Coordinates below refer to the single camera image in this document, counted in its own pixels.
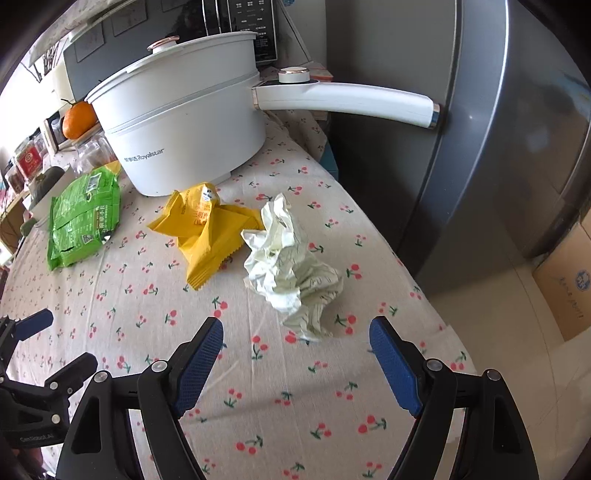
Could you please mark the black microwave oven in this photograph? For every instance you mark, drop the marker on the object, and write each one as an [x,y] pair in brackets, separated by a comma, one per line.
[123,37]

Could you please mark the glass jar with tangerines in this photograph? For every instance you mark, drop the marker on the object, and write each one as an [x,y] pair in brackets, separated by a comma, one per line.
[93,152]

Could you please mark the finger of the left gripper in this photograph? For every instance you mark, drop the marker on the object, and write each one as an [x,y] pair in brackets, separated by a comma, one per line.
[61,385]
[14,331]

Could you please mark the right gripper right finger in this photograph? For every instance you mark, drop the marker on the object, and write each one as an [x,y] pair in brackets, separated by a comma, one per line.
[494,442]

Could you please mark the orange tangerine on jar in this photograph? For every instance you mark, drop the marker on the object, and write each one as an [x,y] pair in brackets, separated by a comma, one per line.
[78,119]

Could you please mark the cream bowl with handle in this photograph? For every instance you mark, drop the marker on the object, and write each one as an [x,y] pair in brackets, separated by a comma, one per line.
[39,209]

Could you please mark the cherry print tablecloth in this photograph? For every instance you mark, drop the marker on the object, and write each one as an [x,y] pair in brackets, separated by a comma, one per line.
[275,406]

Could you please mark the yellow snack wrapper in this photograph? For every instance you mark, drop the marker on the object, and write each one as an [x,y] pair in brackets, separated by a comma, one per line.
[207,230]

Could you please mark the lower cardboard box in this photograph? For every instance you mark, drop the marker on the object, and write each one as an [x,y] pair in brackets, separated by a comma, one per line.
[564,280]

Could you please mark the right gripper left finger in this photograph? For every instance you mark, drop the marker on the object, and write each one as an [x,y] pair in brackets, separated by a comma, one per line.
[100,444]

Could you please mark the printed paper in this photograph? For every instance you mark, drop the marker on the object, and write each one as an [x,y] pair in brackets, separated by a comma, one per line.
[282,270]

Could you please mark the green snack bag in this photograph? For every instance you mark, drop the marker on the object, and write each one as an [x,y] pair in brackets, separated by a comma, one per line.
[83,217]

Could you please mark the dark green squash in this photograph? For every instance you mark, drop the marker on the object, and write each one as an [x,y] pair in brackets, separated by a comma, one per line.
[45,181]

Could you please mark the white electric cooking pot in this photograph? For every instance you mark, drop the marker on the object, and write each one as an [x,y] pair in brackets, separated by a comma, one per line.
[192,112]

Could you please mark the red label glass jar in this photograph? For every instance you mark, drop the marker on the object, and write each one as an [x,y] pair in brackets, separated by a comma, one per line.
[29,158]

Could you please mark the grey refrigerator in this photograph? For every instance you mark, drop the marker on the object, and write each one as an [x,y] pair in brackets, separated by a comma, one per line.
[506,171]

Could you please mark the cream air fryer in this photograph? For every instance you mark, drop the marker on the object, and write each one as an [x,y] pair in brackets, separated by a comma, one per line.
[57,98]

